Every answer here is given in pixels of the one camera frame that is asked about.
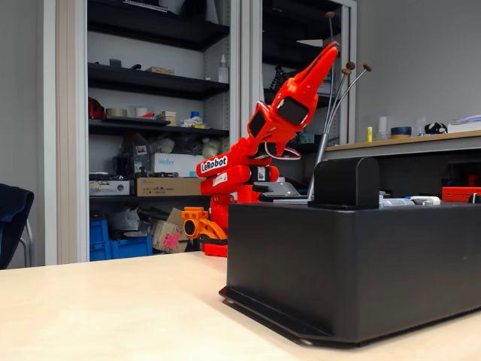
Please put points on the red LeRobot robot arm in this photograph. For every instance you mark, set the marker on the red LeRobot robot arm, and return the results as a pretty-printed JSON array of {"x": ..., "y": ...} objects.
[{"x": 225, "y": 176}]

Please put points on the stack of books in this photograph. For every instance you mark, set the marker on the stack of books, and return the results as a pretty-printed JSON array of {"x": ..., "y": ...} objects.
[{"x": 325, "y": 88}]

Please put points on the black flexible tripod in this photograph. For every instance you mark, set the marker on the black flexible tripod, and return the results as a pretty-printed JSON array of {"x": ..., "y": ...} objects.
[{"x": 280, "y": 73}]

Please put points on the grey metal shelf cabinet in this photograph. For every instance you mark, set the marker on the grey metal shelf cabinet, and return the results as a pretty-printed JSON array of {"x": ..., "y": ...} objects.
[
  {"x": 67, "y": 131},
  {"x": 352, "y": 34}
]

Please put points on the metal stems with brown knobs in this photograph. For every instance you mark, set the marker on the metal stems with brown knobs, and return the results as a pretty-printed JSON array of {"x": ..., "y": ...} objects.
[{"x": 322, "y": 150}]

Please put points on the yellow glue stick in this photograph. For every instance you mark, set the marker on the yellow glue stick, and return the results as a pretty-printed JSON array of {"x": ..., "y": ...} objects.
[{"x": 369, "y": 134}]

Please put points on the clear plastic bottle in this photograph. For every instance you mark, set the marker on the clear plastic bottle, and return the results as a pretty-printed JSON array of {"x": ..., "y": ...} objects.
[{"x": 223, "y": 71}]

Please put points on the white cup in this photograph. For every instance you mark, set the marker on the white cup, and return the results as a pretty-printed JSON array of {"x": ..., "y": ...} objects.
[{"x": 383, "y": 128}]

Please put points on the black rounded holder block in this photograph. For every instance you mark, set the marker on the black rounded holder block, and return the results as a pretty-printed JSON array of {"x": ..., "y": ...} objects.
[{"x": 345, "y": 180}]

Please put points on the white plastic bag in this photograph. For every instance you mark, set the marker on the white plastic bag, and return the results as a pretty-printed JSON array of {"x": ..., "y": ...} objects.
[{"x": 210, "y": 147}]

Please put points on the grey hinged door plate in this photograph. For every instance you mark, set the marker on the grey hinged door plate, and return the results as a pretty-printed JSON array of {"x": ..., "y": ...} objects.
[{"x": 289, "y": 202}]

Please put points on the blue tape roll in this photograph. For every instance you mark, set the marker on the blue tape roll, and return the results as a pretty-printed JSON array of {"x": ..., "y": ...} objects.
[{"x": 401, "y": 131}]

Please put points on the white crumpled cloth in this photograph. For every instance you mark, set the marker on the white crumpled cloth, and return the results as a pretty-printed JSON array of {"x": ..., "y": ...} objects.
[{"x": 192, "y": 122}]

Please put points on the black white headset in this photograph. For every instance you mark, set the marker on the black white headset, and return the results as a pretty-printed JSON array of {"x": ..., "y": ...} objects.
[{"x": 436, "y": 128}]

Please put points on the small wooden box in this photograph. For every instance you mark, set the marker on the small wooden box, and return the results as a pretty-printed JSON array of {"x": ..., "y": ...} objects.
[{"x": 166, "y": 117}]

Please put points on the white Weller box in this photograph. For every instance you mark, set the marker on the white Weller box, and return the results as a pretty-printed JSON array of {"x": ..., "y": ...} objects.
[{"x": 169, "y": 163}]

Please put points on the silver metal hinge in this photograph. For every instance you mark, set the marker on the silver metal hinge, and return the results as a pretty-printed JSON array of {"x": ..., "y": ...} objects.
[{"x": 394, "y": 202}]

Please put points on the small flat cardboard box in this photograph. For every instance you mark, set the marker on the small flat cardboard box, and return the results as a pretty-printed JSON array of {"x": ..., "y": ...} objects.
[{"x": 159, "y": 70}]

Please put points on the orange table clamp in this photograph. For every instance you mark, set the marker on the orange table clamp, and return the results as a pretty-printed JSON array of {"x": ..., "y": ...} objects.
[{"x": 204, "y": 222}]

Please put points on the long brown cardboard box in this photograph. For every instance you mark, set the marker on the long brown cardboard box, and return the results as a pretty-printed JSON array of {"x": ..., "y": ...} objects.
[{"x": 165, "y": 187}]

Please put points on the white tape roll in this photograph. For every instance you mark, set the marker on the white tape roll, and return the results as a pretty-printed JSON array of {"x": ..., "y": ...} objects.
[{"x": 142, "y": 112}]

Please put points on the wood top desk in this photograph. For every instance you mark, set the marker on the wood top desk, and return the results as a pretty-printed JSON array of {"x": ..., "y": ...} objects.
[{"x": 458, "y": 141}]

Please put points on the black task board box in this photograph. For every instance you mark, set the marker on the black task board box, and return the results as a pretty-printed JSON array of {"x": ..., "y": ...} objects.
[{"x": 338, "y": 263}]

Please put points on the red clamp block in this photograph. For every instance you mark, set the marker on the red clamp block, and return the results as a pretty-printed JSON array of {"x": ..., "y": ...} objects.
[{"x": 216, "y": 250}]

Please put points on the black bag with label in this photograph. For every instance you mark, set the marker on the black bag with label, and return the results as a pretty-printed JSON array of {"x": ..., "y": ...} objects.
[{"x": 131, "y": 150}]

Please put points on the brown tape roll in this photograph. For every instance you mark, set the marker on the brown tape roll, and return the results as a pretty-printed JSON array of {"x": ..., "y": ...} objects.
[{"x": 116, "y": 112}]

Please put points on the cardboard box pink label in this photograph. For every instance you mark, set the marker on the cardboard box pink label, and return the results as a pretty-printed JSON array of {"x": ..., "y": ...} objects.
[{"x": 161, "y": 235}]

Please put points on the dark grey small box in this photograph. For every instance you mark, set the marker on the dark grey small box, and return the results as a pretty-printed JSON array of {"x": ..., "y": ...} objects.
[{"x": 115, "y": 63}]

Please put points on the red rounded object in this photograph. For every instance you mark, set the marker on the red rounded object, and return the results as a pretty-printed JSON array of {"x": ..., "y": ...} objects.
[{"x": 95, "y": 109}]

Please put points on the white printed flat box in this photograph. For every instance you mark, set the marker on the white printed flat box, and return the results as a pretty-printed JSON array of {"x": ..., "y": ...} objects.
[{"x": 109, "y": 188}]

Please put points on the blue plastic crate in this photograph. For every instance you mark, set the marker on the blue plastic crate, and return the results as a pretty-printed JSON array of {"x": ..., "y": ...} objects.
[{"x": 127, "y": 248}]

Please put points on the dark blue chair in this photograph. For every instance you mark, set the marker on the dark blue chair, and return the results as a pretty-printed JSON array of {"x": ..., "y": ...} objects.
[{"x": 13, "y": 214}]

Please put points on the black screwed bracket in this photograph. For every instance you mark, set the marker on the black screwed bracket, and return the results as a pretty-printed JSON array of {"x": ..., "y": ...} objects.
[{"x": 278, "y": 188}]

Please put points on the metal chair frame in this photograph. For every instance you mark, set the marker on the metal chair frame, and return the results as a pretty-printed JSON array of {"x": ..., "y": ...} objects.
[{"x": 29, "y": 240}]

